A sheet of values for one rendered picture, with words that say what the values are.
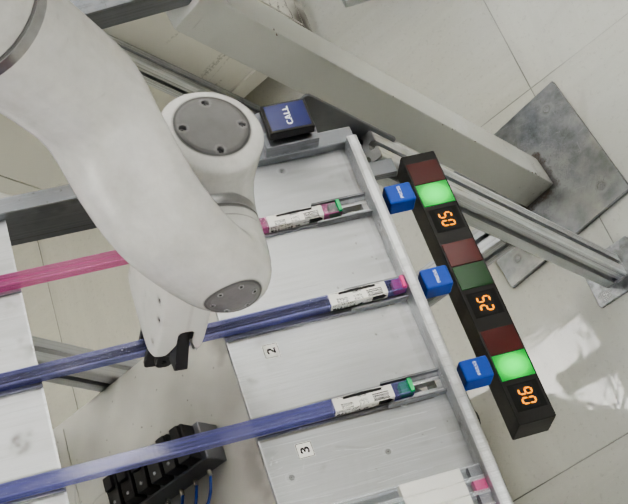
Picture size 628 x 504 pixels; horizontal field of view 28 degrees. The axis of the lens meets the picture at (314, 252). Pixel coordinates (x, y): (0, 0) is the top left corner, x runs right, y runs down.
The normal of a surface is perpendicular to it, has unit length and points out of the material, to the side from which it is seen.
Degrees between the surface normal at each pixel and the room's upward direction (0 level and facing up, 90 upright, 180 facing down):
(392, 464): 46
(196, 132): 54
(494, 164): 90
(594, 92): 0
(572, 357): 0
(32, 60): 95
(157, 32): 90
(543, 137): 0
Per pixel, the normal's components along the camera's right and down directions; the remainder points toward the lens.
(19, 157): 0.30, 0.80
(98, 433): -0.64, -0.23
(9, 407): 0.07, -0.55
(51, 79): 0.60, 0.56
